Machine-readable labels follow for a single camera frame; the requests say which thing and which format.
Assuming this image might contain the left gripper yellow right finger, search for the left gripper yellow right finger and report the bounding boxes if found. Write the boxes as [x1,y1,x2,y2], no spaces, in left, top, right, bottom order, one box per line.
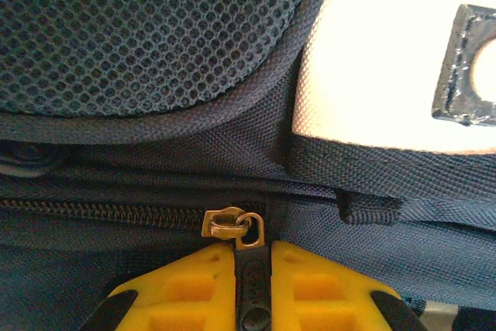
[270,239,429,331]

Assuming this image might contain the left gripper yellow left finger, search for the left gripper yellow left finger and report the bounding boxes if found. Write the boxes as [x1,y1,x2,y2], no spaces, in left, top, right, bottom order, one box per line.
[81,241,238,331]

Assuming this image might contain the navy blue student backpack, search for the navy blue student backpack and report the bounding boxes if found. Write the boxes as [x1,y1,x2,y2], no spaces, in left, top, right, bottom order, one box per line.
[0,0,496,331]

